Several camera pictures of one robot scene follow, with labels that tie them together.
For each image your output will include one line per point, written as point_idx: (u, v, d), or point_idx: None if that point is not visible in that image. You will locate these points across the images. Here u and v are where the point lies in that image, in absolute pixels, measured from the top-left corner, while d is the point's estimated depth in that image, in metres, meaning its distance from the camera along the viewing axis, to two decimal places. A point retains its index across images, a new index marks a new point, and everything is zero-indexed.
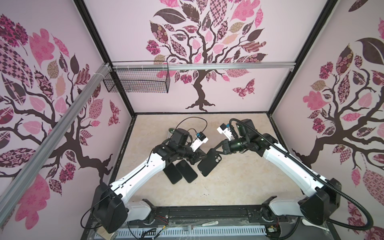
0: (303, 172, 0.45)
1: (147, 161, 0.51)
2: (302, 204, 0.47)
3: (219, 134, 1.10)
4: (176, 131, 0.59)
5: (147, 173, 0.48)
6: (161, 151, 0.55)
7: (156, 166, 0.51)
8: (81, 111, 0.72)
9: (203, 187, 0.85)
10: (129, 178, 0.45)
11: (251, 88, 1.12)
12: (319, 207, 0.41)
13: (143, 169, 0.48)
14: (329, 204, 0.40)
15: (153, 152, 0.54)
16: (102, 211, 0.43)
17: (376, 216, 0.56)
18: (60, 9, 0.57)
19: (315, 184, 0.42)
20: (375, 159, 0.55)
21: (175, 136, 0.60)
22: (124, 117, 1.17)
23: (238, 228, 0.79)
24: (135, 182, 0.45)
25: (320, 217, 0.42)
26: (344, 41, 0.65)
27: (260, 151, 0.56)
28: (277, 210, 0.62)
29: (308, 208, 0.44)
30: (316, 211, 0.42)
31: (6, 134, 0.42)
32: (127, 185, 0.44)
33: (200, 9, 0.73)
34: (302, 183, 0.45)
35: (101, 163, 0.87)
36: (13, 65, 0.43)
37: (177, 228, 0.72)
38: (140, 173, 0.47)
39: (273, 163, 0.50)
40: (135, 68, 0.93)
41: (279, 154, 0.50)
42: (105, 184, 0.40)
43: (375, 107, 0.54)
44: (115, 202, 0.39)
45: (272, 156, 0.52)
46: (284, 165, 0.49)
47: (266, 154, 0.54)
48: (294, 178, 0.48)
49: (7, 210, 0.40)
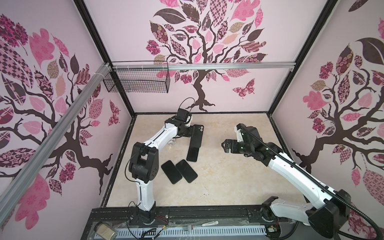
0: (310, 183, 0.45)
1: (165, 127, 0.64)
2: (311, 216, 0.46)
3: (219, 134, 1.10)
4: (179, 109, 0.76)
5: (167, 134, 0.61)
6: (173, 121, 0.68)
7: (171, 129, 0.64)
8: (81, 111, 0.72)
9: (203, 187, 0.85)
10: (156, 137, 0.57)
11: (251, 88, 1.12)
12: (329, 219, 0.39)
13: (163, 132, 0.61)
14: (338, 216, 0.39)
15: (166, 122, 0.67)
16: (141, 165, 0.53)
17: (376, 216, 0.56)
18: (60, 9, 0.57)
19: (323, 196, 0.41)
20: (375, 160, 0.55)
21: (180, 113, 0.75)
22: (124, 117, 1.17)
23: (238, 228, 0.79)
24: (161, 140, 0.57)
25: (330, 231, 0.41)
26: (344, 41, 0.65)
27: (265, 161, 0.55)
28: (276, 211, 0.63)
29: (318, 221, 0.43)
30: (325, 224, 0.41)
31: (6, 134, 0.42)
32: (155, 142, 0.55)
33: (200, 9, 0.73)
34: (309, 194, 0.44)
35: (101, 163, 0.87)
36: (13, 65, 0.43)
37: (177, 228, 0.72)
38: (163, 133, 0.60)
39: (278, 172, 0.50)
40: (135, 68, 0.93)
41: (286, 165, 0.50)
42: (139, 142, 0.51)
43: (375, 107, 0.54)
44: (152, 151, 0.51)
45: (278, 166, 0.51)
46: (291, 175, 0.48)
47: (271, 164, 0.53)
48: (300, 188, 0.47)
49: (6, 211, 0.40)
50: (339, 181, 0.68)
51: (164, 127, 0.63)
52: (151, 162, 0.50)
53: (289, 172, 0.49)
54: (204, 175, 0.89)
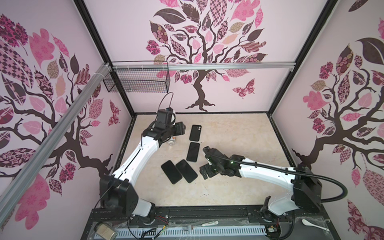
0: (275, 173, 0.49)
1: (141, 144, 0.52)
2: (296, 202, 0.47)
3: (219, 134, 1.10)
4: (159, 112, 0.61)
5: (143, 156, 0.49)
6: (151, 133, 0.56)
7: (150, 146, 0.52)
8: (81, 111, 0.72)
9: (203, 187, 0.85)
10: (129, 164, 0.46)
11: (251, 88, 1.12)
12: (305, 197, 0.42)
13: (139, 153, 0.49)
14: (310, 191, 0.43)
15: (144, 135, 0.55)
16: (113, 200, 0.44)
17: (376, 216, 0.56)
18: (60, 9, 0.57)
19: (289, 178, 0.46)
20: (375, 159, 0.55)
21: (160, 117, 0.61)
22: (124, 117, 1.17)
23: (238, 228, 0.79)
24: (136, 165, 0.47)
25: (315, 205, 0.42)
26: (344, 41, 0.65)
27: (237, 174, 0.59)
28: (274, 209, 0.62)
29: (302, 202, 0.45)
30: (307, 202, 0.43)
31: (6, 134, 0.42)
32: (129, 169, 0.45)
33: (200, 9, 0.73)
34: (280, 182, 0.48)
35: (101, 162, 0.87)
36: (13, 65, 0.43)
37: (177, 228, 0.72)
38: (138, 156, 0.48)
39: (252, 176, 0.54)
40: (135, 68, 0.93)
41: (251, 168, 0.54)
42: (107, 175, 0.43)
43: (375, 107, 0.54)
44: (124, 185, 0.41)
45: (247, 172, 0.55)
46: (260, 174, 0.52)
47: (243, 173, 0.56)
48: (272, 181, 0.50)
49: (7, 210, 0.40)
50: (340, 181, 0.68)
51: (139, 144, 0.52)
52: (124, 198, 0.41)
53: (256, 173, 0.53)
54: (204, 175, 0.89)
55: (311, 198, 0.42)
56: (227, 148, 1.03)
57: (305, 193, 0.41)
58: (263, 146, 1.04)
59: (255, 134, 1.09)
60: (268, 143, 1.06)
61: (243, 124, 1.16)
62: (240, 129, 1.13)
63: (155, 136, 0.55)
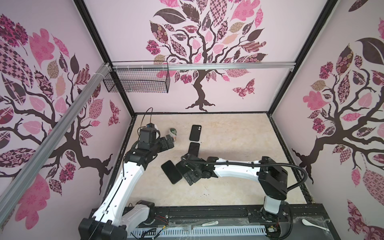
0: (244, 168, 0.52)
1: (123, 173, 0.47)
2: (266, 192, 0.50)
3: (219, 134, 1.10)
4: (142, 131, 0.56)
5: (127, 187, 0.45)
6: (134, 156, 0.51)
7: (133, 173, 0.47)
8: (81, 111, 0.72)
9: (203, 187, 0.85)
10: (111, 199, 0.42)
11: (251, 88, 1.12)
12: (271, 186, 0.45)
13: (122, 184, 0.45)
14: (272, 180, 0.46)
15: (126, 162, 0.50)
16: None
17: (376, 216, 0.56)
18: (60, 9, 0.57)
19: (255, 171, 0.49)
20: (375, 159, 0.55)
21: (142, 137, 0.56)
22: (124, 117, 1.17)
23: (238, 228, 0.79)
24: (120, 200, 0.42)
25: (280, 192, 0.46)
26: (344, 41, 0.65)
27: (213, 175, 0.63)
28: (270, 208, 0.63)
29: (271, 191, 0.48)
30: (272, 190, 0.47)
31: (6, 134, 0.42)
32: (112, 207, 0.41)
33: (200, 9, 0.73)
34: (250, 176, 0.51)
35: (101, 162, 0.87)
36: (13, 65, 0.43)
37: (177, 228, 0.72)
38: (120, 190, 0.44)
39: (226, 175, 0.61)
40: (135, 68, 0.93)
41: (224, 167, 0.57)
42: (87, 217, 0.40)
43: (375, 107, 0.54)
44: (107, 229, 0.37)
45: (221, 171, 0.58)
46: (233, 171, 0.55)
47: (218, 173, 0.59)
48: (244, 176, 0.54)
49: (7, 210, 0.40)
50: (340, 181, 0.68)
51: (122, 173, 0.47)
52: None
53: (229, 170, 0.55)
54: None
55: (275, 186, 0.45)
56: (227, 148, 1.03)
57: (269, 182, 0.45)
58: (263, 146, 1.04)
59: (256, 134, 1.09)
60: (268, 143, 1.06)
61: (243, 124, 1.16)
62: (240, 129, 1.13)
63: (139, 158, 0.51)
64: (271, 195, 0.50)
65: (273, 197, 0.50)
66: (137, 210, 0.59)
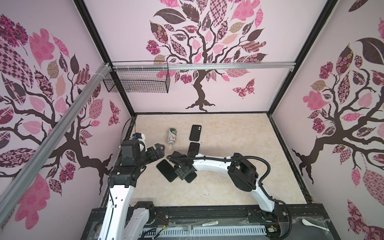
0: (218, 162, 0.58)
1: (112, 200, 0.43)
2: (236, 184, 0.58)
3: (219, 134, 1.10)
4: (123, 146, 0.50)
5: (120, 214, 0.42)
6: (119, 178, 0.46)
7: (124, 195, 0.44)
8: (81, 111, 0.72)
9: (203, 187, 0.85)
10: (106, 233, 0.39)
11: (251, 88, 1.12)
12: (238, 179, 0.52)
13: (114, 212, 0.42)
14: (239, 173, 0.52)
15: (112, 186, 0.45)
16: None
17: (377, 216, 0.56)
18: (60, 9, 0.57)
19: (226, 166, 0.55)
20: (375, 159, 0.55)
21: (125, 152, 0.51)
22: (124, 117, 1.17)
23: (238, 228, 0.79)
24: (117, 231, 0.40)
25: (246, 184, 0.53)
26: (344, 41, 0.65)
27: (193, 168, 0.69)
28: (265, 206, 0.64)
29: (239, 183, 0.55)
30: (240, 182, 0.54)
31: (6, 134, 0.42)
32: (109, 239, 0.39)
33: (200, 9, 0.73)
34: (222, 169, 0.58)
35: (101, 162, 0.87)
36: (13, 65, 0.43)
37: (177, 228, 0.72)
38: (113, 220, 0.41)
39: (203, 168, 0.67)
40: (135, 68, 0.93)
41: (201, 161, 0.63)
42: None
43: (375, 107, 0.54)
44: None
45: (198, 165, 0.64)
46: (207, 165, 0.61)
47: (196, 167, 0.66)
48: (218, 169, 0.60)
49: (7, 209, 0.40)
50: (340, 181, 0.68)
51: (111, 200, 0.43)
52: None
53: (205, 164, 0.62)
54: (204, 175, 0.89)
55: (242, 178, 0.52)
56: (227, 148, 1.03)
57: (236, 175, 0.51)
58: (263, 146, 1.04)
59: (256, 134, 1.09)
60: (268, 143, 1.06)
61: (243, 124, 1.16)
62: (240, 129, 1.13)
63: (126, 178, 0.46)
64: (241, 187, 0.56)
65: (244, 189, 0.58)
66: (137, 218, 0.59)
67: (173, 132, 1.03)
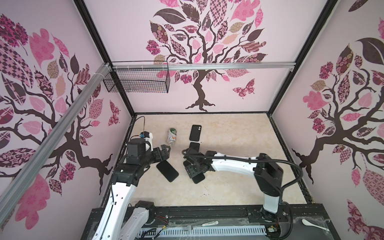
0: (241, 163, 0.53)
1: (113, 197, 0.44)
2: (260, 188, 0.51)
3: (219, 134, 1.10)
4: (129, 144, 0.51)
5: (118, 213, 0.42)
6: (121, 175, 0.47)
7: (125, 195, 0.44)
8: (81, 111, 0.72)
9: (203, 187, 0.85)
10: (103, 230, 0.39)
11: (251, 88, 1.12)
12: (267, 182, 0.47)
13: (113, 209, 0.42)
14: (269, 176, 0.47)
15: (113, 183, 0.46)
16: None
17: (376, 216, 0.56)
18: (60, 9, 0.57)
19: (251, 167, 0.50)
20: (375, 159, 0.55)
21: (130, 150, 0.52)
22: (124, 117, 1.17)
23: (238, 228, 0.79)
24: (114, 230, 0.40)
25: (275, 189, 0.47)
26: (344, 41, 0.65)
27: (211, 168, 0.63)
28: (269, 207, 0.63)
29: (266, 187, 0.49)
30: (268, 186, 0.48)
31: (6, 134, 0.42)
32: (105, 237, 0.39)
33: (200, 9, 0.73)
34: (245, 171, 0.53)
35: (101, 162, 0.87)
36: (13, 65, 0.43)
37: (177, 228, 0.72)
38: (112, 217, 0.41)
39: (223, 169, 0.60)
40: (135, 68, 0.93)
41: (221, 161, 0.58)
42: None
43: (375, 107, 0.54)
44: None
45: (218, 165, 0.59)
46: (228, 166, 0.57)
47: (215, 167, 0.61)
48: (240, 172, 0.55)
49: (7, 210, 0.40)
50: (340, 182, 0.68)
51: (111, 197, 0.44)
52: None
53: (226, 165, 0.57)
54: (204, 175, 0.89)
55: (271, 182, 0.47)
56: (227, 148, 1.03)
57: (264, 178, 0.46)
58: (263, 146, 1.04)
59: (256, 134, 1.09)
60: (268, 143, 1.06)
61: (243, 124, 1.16)
62: (240, 129, 1.13)
63: (128, 177, 0.47)
64: (266, 191, 0.51)
65: (268, 194, 0.51)
66: (137, 218, 0.59)
67: (173, 132, 1.03)
